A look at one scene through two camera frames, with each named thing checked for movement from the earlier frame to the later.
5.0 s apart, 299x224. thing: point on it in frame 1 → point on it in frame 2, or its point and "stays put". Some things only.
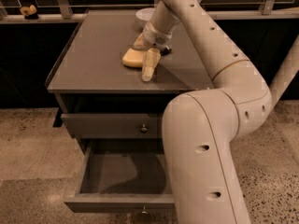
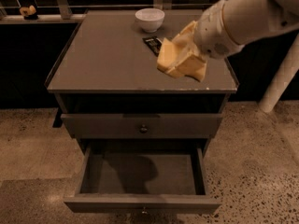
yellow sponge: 134,58 → 167,55
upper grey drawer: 114,125 stays put
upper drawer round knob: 144,130 stays put
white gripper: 155,37 → 212,32
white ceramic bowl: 143,16 stays put
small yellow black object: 29,12 stays put
